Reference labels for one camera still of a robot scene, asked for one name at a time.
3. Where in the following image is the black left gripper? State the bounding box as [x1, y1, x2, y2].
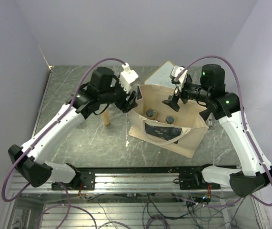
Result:
[99, 74, 138, 113]

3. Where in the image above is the clear bottle with dark cap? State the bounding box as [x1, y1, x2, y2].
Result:
[146, 109, 157, 120]

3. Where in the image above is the cream canvas tote bag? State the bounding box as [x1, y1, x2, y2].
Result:
[128, 84, 209, 158]

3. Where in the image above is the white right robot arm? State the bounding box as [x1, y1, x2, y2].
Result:
[163, 64, 272, 198]

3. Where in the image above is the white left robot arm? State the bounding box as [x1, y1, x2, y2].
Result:
[9, 64, 139, 189]

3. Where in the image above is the beige squeeze tube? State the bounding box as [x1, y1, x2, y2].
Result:
[101, 110, 111, 126]

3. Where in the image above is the yellow-framed small whiteboard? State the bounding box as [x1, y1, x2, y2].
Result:
[144, 61, 175, 88]

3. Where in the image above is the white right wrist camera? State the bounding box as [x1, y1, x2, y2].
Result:
[170, 65, 188, 88]

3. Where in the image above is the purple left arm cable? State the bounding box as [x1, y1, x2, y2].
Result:
[1, 58, 129, 229]

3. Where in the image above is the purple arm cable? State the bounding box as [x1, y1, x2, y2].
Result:
[175, 56, 272, 208]
[1, 58, 129, 229]

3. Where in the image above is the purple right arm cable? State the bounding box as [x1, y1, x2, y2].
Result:
[175, 56, 272, 208]

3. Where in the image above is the aluminium front frame rail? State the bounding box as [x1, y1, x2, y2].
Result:
[8, 173, 233, 194]

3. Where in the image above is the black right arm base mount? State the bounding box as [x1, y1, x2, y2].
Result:
[173, 166, 221, 190]

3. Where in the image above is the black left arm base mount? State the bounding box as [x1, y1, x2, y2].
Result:
[51, 170, 96, 191]

